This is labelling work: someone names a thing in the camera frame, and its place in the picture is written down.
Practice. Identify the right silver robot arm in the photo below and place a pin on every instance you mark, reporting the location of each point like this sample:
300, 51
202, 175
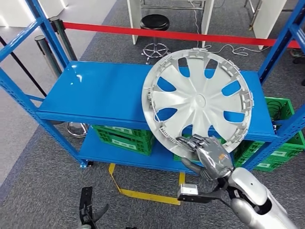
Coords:
250, 189

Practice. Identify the blue metal shelf rack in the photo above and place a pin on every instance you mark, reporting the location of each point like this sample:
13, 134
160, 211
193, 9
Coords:
100, 88

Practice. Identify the green plastic crate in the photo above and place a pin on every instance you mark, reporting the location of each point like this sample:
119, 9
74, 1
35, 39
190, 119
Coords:
178, 158
133, 142
297, 146

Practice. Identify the chrome stanchion post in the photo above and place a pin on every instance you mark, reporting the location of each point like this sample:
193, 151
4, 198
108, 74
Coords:
45, 52
58, 25

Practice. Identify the yellow floor tape marking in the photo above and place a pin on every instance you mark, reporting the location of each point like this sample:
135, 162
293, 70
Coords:
147, 196

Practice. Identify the grey plastic wheel hubcap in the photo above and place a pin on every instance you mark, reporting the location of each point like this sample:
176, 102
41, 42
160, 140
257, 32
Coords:
199, 101

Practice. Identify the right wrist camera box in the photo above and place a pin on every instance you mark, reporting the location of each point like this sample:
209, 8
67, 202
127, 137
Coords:
189, 190

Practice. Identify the black round stool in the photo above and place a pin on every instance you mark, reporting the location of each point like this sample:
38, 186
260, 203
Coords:
154, 22

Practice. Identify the black barrier belt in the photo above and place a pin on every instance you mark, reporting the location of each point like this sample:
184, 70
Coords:
23, 67

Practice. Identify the white desk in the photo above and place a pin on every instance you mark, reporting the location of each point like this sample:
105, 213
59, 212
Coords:
133, 19
269, 19

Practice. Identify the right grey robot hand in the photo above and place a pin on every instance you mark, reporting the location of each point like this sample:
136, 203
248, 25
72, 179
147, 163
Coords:
214, 161

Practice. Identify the red barrier belt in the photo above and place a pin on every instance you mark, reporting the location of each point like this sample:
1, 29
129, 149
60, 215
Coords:
166, 34

